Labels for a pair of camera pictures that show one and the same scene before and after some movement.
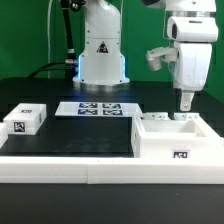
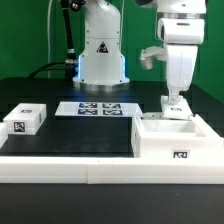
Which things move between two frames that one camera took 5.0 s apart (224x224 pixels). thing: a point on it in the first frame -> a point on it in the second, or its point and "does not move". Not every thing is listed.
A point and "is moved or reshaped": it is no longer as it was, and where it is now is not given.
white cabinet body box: (176, 138) does not move
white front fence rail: (110, 171) does not move
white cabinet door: (186, 116) is moved or reshaped
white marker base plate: (77, 108) does not move
